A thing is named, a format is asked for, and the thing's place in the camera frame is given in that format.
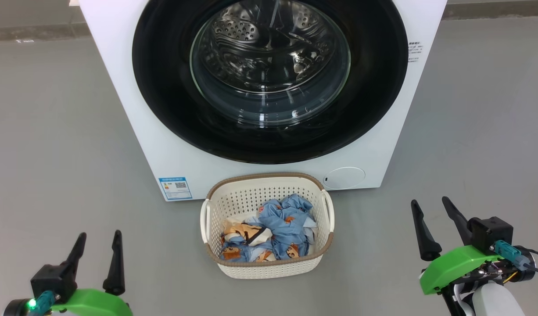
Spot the white front-load washing machine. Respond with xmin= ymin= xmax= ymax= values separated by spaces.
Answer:
xmin=78 ymin=0 xmax=448 ymax=202

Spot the blue energy label sticker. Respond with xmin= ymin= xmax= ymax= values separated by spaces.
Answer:
xmin=158 ymin=176 xmax=193 ymax=201

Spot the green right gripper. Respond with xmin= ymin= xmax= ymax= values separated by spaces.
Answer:
xmin=411 ymin=196 xmax=537 ymax=295

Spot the black cable with teal plug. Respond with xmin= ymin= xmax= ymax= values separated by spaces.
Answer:
xmin=493 ymin=241 xmax=538 ymax=275
xmin=29 ymin=290 xmax=57 ymax=316

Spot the round white filter cover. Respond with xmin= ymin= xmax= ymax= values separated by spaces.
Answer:
xmin=323 ymin=167 xmax=366 ymax=190

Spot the cream perforated laundry basket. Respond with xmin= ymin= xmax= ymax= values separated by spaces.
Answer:
xmin=200 ymin=172 xmax=335 ymax=280

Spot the blue cartoon print garment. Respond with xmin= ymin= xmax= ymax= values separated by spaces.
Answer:
xmin=220 ymin=194 xmax=318 ymax=263

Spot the cream cartoon print garment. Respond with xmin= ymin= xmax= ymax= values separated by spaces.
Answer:
xmin=222 ymin=215 xmax=274 ymax=246

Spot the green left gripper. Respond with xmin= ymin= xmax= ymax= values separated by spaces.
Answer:
xmin=50 ymin=230 xmax=133 ymax=316

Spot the black round glass washer door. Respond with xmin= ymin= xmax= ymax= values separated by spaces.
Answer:
xmin=132 ymin=0 xmax=409 ymax=165

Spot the steel perforated washer drum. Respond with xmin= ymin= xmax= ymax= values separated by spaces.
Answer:
xmin=192 ymin=0 xmax=351 ymax=126

